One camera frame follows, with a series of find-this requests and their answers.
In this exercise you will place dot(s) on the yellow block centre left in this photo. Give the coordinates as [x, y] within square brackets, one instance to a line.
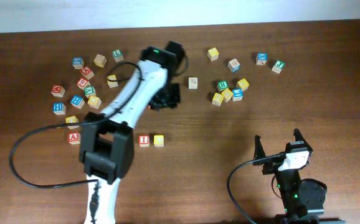
[112, 81]

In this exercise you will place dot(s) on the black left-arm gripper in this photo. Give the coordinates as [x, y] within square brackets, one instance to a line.
[158, 105]

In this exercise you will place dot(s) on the blue H block left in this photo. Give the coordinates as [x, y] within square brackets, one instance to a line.
[59, 108]

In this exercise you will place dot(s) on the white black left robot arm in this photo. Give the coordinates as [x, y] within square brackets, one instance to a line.
[106, 146]

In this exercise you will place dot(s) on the yellow K block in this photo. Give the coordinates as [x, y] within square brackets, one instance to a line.
[243, 84]

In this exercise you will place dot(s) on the green J block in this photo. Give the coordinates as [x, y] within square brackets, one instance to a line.
[278, 66]

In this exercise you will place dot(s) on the red M block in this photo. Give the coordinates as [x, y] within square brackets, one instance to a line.
[58, 91]

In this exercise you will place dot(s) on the red A block upper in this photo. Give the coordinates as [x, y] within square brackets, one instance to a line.
[87, 72]

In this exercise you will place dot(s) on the yellow G block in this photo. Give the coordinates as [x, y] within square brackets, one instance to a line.
[227, 94]

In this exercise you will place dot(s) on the blue S block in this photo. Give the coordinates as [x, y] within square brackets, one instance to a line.
[78, 63]

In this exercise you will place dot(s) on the plain wood block far-left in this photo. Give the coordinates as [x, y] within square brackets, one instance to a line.
[100, 60]

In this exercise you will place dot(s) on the red I block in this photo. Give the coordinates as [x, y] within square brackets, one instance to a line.
[144, 141]

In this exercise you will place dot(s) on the yellow S block right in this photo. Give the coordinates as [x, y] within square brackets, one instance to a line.
[217, 99]

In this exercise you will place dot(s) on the yellow block by H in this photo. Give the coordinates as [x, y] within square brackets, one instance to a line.
[94, 102]

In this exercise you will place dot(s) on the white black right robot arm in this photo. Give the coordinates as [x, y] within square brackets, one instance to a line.
[286, 175]

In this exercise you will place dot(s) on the red a block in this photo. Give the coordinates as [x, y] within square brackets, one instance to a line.
[87, 72]
[74, 138]

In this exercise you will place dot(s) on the blue D block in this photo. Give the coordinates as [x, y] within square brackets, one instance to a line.
[233, 65]

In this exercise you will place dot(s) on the yellow block lower left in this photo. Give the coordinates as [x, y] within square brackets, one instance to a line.
[72, 119]

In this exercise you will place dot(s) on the green L block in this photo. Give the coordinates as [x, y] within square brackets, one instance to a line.
[117, 55]

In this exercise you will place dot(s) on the red 6 block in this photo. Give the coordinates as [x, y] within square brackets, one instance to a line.
[82, 83]

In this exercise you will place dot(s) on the yellow C block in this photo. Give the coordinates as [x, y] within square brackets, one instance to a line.
[158, 140]

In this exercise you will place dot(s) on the red A block lower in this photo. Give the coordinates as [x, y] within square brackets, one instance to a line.
[74, 138]

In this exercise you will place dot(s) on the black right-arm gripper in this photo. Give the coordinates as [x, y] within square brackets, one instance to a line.
[270, 167]

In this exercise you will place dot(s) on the yellow top block far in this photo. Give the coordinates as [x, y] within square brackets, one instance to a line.
[213, 54]

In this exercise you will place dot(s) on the blue X block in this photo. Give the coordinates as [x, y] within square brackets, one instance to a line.
[261, 58]

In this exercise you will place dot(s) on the green R block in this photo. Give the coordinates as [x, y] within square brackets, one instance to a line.
[222, 85]

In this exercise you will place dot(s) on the blue H block tilted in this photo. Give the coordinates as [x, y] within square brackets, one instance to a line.
[77, 101]

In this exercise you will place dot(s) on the blue L block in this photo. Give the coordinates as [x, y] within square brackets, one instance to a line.
[237, 94]

